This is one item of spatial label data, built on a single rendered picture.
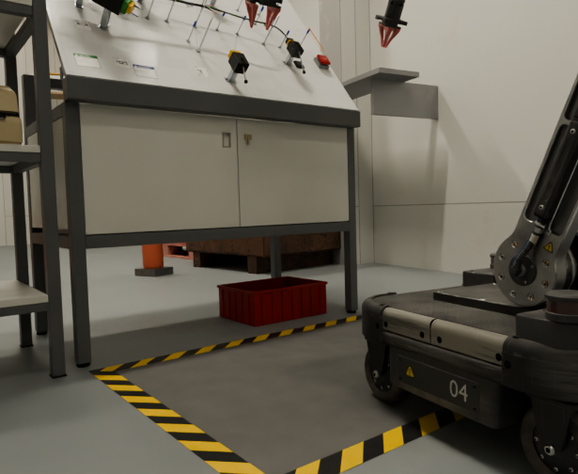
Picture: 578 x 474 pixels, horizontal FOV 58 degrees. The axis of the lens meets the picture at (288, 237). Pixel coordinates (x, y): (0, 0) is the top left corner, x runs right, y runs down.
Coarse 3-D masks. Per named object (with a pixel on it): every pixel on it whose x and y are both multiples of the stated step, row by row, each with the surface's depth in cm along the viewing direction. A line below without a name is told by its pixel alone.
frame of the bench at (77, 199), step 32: (32, 128) 189; (64, 128) 155; (352, 128) 224; (64, 160) 157; (352, 160) 224; (352, 192) 225; (320, 224) 214; (352, 224) 225; (32, 256) 202; (352, 256) 226; (352, 288) 226
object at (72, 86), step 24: (72, 96) 151; (96, 96) 155; (120, 96) 159; (144, 96) 164; (168, 96) 169; (192, 96) 174; (216, 96) 179; (288, 120) 201; (312, 120) 205; (336, 120) 213
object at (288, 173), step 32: (256, 128) 194; (288, 128) 203; (320, 128) 213; (256, 160) 195; (288, 160) 204; (320, 160) 214; (256, 192) 195; (288, 192) 204; (320, 192) 214; (256, 224) 195
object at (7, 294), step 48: (0, 0) 139; (0, 48) 179; (48, 48) 146; (48, 96) 146; (0, 144) 140; (48, 144) 147; (48, 192) 147; (48, 240) 147; (0, 288) 165; (48, 288) 148; (48, 336) 151
